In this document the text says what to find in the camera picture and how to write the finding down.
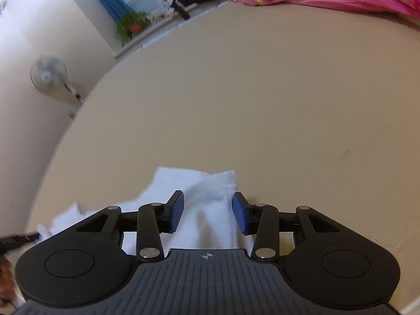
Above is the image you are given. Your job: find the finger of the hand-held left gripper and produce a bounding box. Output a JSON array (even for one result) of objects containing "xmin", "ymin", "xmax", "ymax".
[{"xmin": 0, "ymin": 231, "xmax": 41, "ymax": 254}]

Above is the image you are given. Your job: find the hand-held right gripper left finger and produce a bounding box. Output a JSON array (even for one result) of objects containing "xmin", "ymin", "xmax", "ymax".
[{"xmin": 74, "ymin": 190, "xmax": 185, "ymax": 263}]

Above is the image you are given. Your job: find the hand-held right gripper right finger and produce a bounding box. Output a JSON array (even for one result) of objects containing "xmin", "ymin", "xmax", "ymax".
[{"xmin": 232, "ymin": 192, "xmax": 346, "ymax": 264}]

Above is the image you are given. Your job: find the small white garment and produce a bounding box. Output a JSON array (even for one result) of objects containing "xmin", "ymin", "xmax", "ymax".
[{"xmin": 36, "ymin": 167, "xmax": 246, "ymax": 257}]

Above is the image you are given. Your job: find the white standing fan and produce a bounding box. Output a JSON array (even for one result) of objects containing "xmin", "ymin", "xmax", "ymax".
[{"xmin": 29, "ymin": 54, "xmax": 88, "ymax": 105}]

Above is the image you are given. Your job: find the potted green plant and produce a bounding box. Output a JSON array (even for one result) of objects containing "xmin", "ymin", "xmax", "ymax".
[{"xmin": 116, "ymin": 10, "xmax": 152, "ymax": 47}]

